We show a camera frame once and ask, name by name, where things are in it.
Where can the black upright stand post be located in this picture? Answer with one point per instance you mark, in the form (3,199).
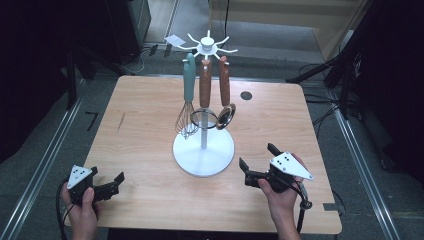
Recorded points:
(71,80)

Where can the person's right hand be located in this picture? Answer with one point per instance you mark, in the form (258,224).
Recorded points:
(283,206)

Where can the white utensil rack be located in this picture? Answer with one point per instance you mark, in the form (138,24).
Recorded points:
(206,160)

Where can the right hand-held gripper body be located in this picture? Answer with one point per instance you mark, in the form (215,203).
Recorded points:
(288,165)

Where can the white paper sheet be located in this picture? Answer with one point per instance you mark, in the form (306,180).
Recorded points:
(174,40)

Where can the person's left hand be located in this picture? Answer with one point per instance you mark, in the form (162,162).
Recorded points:
(83,218)

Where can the black cabinet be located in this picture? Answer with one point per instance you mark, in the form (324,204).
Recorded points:
(130,30)

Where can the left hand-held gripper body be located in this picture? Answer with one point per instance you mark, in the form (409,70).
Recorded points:
(79,175)

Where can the metal floor rail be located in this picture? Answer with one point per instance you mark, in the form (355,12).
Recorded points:
(363,166)
(43,166)

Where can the dark round table grommet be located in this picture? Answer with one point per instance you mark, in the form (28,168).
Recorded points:
(246,95)

